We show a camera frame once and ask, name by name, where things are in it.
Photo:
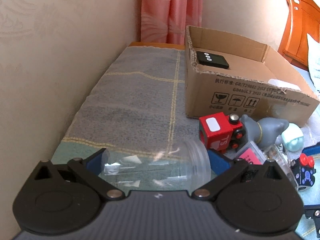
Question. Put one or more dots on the capsule bottle silver cap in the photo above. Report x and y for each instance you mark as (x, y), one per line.
(273, 153)

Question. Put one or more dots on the black toy train red wheels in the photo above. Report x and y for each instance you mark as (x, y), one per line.
(304, 171)

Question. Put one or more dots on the black digital timer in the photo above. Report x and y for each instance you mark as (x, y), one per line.
(212, 60)

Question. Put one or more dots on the wooden bed headboard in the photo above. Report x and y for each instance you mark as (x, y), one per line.
(302, 20)

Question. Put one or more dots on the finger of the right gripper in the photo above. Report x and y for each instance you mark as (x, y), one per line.
(312, 150)

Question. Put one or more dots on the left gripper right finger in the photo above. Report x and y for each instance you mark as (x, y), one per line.
(254, 199)

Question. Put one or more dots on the grey elephant figure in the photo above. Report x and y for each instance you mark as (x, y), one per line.
(263, 132)

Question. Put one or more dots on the pink curtain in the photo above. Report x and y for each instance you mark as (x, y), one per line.
(164, 21)

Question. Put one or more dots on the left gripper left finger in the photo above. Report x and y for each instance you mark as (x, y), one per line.
(62, 198)

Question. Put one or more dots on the light blue pillow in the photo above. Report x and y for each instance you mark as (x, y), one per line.
(313, 61)

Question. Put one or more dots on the clear plastic cup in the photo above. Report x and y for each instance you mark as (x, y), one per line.
(184, 166)

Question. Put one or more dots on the cardboard box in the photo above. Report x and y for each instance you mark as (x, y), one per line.
(243, 87)

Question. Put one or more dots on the pink refill card case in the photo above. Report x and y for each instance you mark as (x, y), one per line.
(251, 153)

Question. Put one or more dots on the mint green earbud case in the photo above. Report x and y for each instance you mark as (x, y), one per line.
(293, 138)

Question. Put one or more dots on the white plastic jar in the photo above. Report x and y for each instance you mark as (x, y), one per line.
(283, 84)

